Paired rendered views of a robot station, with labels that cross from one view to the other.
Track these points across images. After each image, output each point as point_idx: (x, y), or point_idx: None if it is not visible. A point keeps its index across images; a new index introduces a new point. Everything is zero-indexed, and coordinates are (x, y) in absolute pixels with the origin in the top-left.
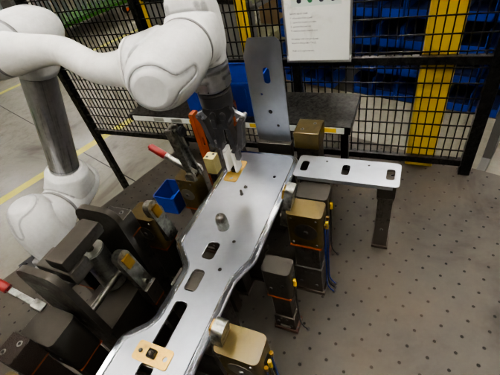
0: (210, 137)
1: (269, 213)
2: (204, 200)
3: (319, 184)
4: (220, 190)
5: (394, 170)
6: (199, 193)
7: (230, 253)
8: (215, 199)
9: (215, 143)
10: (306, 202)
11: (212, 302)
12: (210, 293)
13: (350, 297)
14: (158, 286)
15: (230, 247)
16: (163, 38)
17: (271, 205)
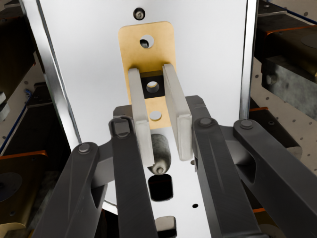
0: (93, 233)
1: (241, 80)
2: (58, 103)
3: None
4: (74, 53)
5: None
6: (19, 79)
7: (198, 181)
8: (83, 87)
9: (102, 183)
10: None
11: (208, 237)
12: (200, 232)
13: (291, 14)
14: (103, 229)
15: (192, 173)
16: None
17: (237, 57)
